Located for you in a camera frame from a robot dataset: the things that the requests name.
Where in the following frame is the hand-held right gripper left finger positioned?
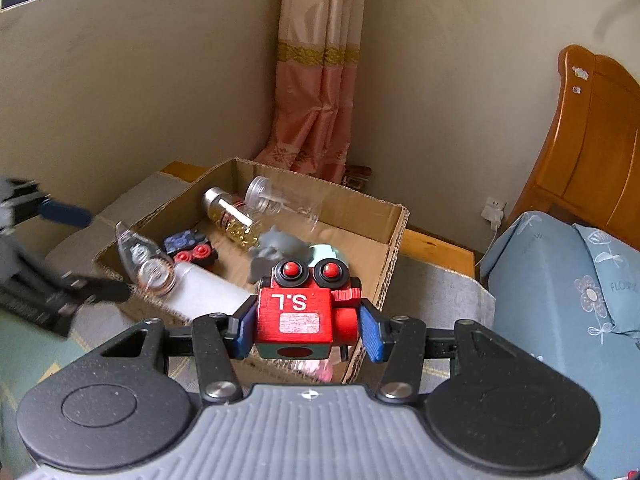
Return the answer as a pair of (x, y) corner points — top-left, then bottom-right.
(101, 297), (260, 405)

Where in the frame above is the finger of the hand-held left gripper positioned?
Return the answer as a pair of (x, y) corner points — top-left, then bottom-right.
(62, 272), (130, 306)
(39, 198), (94, 229)

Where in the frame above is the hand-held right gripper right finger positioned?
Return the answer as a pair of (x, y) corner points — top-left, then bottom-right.
(357, 298), (524, 405)

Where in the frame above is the red toy train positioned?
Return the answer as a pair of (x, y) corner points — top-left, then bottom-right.
(255, 259), (364, 361)

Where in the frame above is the pink jar with dog figure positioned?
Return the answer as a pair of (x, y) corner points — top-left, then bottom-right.
(295, 357), (336, 385)

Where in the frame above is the cardboard box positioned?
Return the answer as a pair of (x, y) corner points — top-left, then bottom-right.
(95, 157), (411, 386)

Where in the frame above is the clear correction tape dispenser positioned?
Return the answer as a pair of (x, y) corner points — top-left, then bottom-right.
(115, 221), (177, 295)

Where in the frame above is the white round case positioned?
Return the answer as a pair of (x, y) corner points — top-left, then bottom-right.
(170, 262), (259, 321)

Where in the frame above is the grey animal figure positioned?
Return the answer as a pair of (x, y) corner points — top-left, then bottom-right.
(248, 226), (314, 286)

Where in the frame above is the mint green box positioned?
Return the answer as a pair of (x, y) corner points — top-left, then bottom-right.
(307, 242), (351, 269)

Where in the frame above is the blue toy train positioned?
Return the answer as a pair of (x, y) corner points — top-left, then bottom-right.
(162, 229), (220, 272)

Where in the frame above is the glass bottle with gold flakes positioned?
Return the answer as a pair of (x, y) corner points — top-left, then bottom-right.
(201, 186), (264, 251)

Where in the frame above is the clear glass jar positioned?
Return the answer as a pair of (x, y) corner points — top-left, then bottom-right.
(245, 176), (321, 229)

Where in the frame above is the blue floral bed sheet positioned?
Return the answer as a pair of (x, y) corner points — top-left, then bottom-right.
(479, 211), (640, 480)

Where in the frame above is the blue floral pillow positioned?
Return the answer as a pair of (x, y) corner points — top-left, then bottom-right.
(572, 223), (640, 337)

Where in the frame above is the pink curtain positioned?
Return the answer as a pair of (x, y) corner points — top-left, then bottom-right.
(252, 0), (369, 184)

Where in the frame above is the wooden headboard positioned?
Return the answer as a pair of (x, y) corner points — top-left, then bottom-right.
(505, 45), (640, 251)

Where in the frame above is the white wall charger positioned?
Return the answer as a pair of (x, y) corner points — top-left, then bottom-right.
(480, 199), (507, 229)

